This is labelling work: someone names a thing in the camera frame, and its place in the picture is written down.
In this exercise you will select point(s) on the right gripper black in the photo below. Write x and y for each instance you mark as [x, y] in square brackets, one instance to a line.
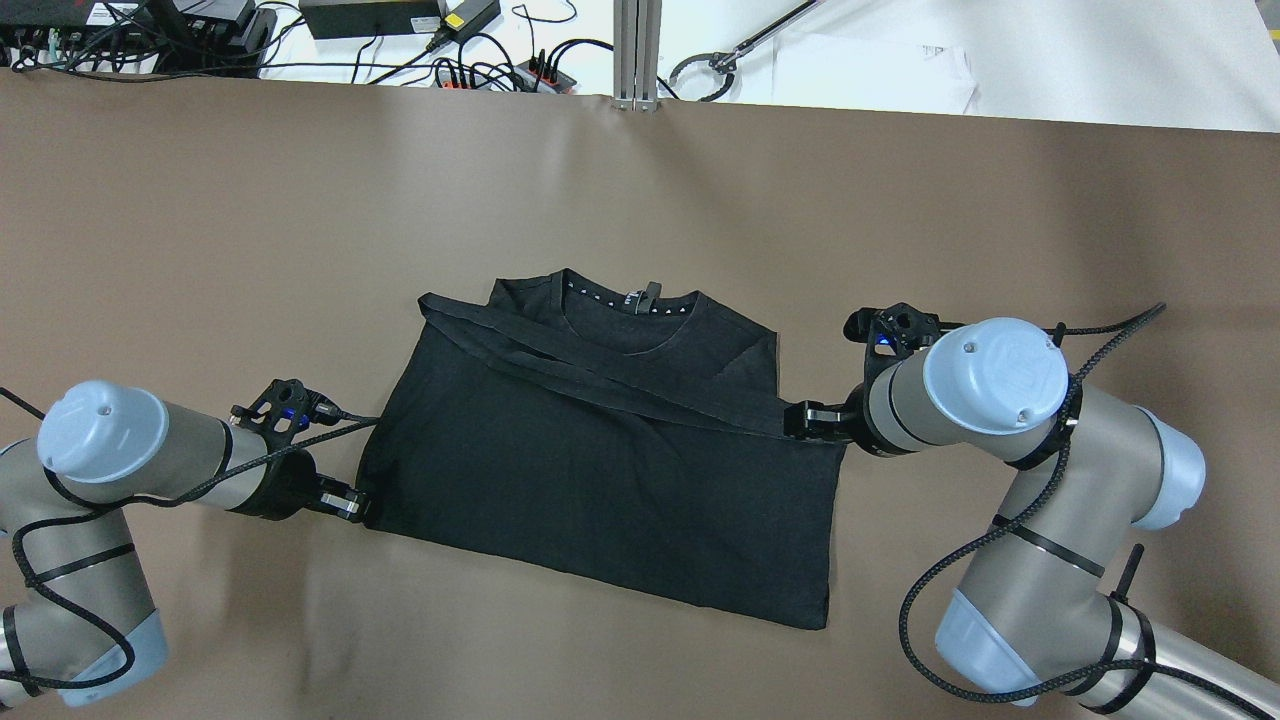
[853, 419]

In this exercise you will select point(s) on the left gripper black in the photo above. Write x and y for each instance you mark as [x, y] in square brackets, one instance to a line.
[285, 489]

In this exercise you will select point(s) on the black graphic t-shirt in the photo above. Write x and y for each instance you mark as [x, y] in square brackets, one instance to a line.
[625, 438]

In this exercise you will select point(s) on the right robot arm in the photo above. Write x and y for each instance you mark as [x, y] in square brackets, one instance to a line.
[1016, 612]

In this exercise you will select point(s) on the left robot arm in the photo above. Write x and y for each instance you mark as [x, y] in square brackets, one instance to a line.
[89, 627]

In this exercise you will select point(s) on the long grabber tool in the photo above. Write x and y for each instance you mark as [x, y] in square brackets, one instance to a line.
[725, 64]

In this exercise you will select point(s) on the black power strip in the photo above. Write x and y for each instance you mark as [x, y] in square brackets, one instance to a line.
[538, 77]

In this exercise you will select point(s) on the black power adapter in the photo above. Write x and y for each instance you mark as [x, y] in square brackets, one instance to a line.
[327, 20]

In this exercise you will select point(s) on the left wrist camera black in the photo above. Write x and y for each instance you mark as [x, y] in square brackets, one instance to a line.
[284, 409]

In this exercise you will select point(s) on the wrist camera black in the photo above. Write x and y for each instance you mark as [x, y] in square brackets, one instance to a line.
[898, 330]
[284, 409]

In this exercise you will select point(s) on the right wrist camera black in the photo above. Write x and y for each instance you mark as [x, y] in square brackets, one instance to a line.
[898, 330]

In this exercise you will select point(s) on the aluminium frame cage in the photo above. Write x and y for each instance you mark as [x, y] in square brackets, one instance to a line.
[636, 36]

